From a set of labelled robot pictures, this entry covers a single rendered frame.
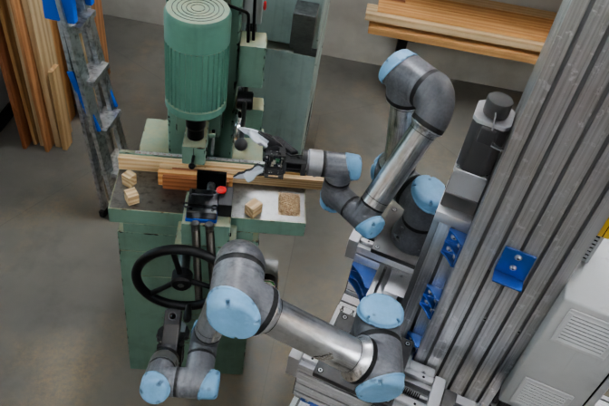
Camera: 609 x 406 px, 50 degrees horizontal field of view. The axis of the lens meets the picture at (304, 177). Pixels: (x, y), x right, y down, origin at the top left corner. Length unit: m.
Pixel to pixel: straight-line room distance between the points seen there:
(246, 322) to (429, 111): 0.72
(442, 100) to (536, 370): 0.73
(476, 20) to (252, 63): 2.11
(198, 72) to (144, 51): 2.62
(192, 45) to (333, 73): 2.67
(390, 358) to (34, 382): 1.58
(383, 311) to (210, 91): 0.75
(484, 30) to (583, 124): 2.55
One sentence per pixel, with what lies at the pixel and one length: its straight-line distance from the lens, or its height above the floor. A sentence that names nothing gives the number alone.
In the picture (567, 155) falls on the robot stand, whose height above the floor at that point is 1.57.
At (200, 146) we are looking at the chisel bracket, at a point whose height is 1.07.
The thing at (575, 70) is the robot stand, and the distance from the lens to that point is 1.34.
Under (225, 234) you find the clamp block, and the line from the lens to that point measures 1.94.
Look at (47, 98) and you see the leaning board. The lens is 3.50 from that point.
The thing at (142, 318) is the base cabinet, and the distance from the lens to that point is 2.47.
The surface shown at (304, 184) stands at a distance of 2.13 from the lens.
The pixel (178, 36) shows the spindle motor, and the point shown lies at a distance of 1.75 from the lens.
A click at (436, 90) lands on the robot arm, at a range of 1.74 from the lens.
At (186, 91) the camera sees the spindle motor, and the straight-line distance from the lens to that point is 1.83.
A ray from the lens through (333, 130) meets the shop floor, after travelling 3.87.
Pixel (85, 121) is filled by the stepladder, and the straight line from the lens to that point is 2.95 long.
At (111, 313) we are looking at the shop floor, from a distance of 2.93.
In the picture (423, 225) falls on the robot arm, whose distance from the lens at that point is 2.07.
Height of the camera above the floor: 2.37
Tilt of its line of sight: 42 degrees down
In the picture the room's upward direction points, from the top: 10 degrees clockwise
